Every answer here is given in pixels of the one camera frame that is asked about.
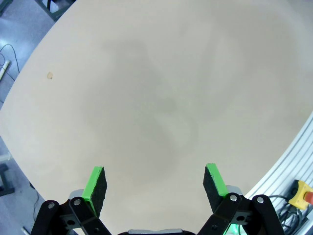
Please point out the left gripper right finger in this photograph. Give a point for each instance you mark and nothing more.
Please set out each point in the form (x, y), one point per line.
(215, 191)

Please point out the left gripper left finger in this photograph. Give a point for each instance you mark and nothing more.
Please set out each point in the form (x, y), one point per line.
(94, 193)

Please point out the yellow emergency stop box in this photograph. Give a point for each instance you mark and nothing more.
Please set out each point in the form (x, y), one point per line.
(299, 193)

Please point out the white stick on floor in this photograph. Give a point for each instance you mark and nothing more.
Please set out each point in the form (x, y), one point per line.
(5, 69)

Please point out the dark grey plastic stool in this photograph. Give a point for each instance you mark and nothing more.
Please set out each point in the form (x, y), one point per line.
(55, 9)

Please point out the aluminium profile rail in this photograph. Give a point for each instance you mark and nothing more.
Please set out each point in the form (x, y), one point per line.
(288, 161)

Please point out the black metal frame foot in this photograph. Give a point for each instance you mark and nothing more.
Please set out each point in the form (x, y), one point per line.
(3, 178)

